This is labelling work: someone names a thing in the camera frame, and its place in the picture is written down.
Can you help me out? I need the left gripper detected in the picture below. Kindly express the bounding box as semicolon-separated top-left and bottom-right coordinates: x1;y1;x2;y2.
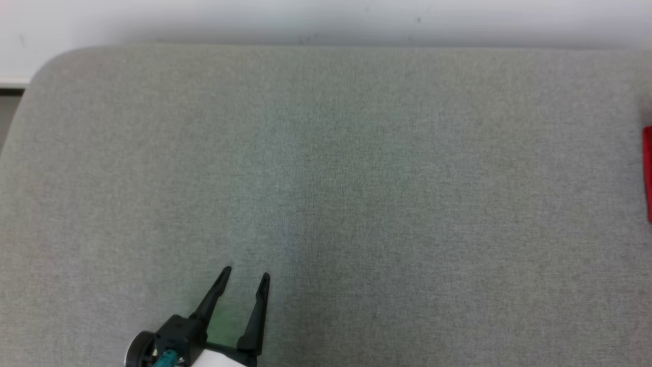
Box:
188;265;270;367

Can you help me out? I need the red garment with white band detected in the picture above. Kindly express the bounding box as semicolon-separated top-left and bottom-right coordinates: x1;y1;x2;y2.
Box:
643;126;652;224

